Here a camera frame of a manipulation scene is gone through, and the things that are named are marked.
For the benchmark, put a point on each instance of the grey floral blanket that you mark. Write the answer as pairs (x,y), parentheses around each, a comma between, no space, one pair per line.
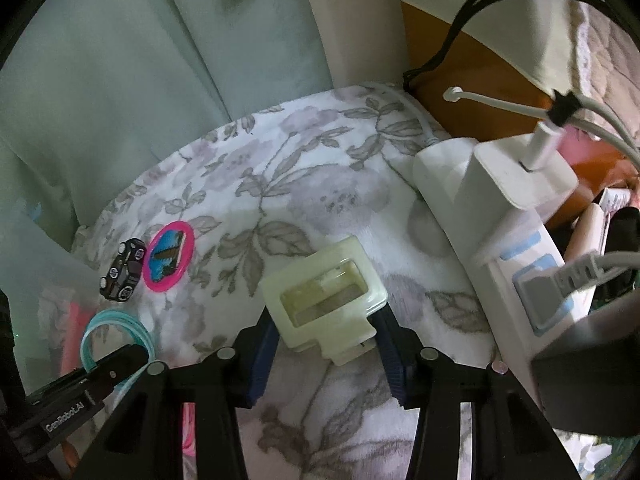
(300,185)

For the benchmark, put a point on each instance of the pale green curtain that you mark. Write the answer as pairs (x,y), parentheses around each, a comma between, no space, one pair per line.
(125,85)

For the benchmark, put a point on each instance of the cream plastic case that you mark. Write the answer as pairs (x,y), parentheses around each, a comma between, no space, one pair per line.
(325,295)

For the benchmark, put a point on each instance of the white charger adapter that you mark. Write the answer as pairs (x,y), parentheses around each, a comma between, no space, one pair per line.
(520,175)

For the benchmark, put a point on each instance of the wooden bed frame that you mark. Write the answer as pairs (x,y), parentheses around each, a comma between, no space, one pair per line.
(475,85)

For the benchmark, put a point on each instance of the beige quilted lace bedspread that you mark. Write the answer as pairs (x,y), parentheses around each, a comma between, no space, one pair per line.
(610,35)

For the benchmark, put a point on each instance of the black cloth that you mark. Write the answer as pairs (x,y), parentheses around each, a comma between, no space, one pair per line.
(625,230)

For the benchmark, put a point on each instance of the white power strip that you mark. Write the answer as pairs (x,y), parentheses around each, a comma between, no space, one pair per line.
(500,270)

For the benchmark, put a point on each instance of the white paper box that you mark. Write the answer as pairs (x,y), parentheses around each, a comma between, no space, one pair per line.
(612,197)

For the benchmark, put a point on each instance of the pink rimmed round disc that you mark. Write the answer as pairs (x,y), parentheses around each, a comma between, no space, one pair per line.
(167,257)

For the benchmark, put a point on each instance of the green floral rug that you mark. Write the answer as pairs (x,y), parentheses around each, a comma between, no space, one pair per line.
(595,460)

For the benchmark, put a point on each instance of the black toy car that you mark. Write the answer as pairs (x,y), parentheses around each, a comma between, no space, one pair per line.
(122,272)

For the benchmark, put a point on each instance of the black charger adapter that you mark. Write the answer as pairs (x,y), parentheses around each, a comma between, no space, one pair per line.
(590,360)

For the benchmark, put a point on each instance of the clear plastic container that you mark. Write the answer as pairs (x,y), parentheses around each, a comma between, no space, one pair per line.
(50,300)

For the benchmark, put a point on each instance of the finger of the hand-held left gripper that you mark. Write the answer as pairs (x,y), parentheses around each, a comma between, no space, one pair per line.
(120,362)

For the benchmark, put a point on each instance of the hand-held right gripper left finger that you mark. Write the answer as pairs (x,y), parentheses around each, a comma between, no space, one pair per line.
(262,360)

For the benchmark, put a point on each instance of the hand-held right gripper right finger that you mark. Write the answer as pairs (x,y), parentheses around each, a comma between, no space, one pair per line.
(392,355)

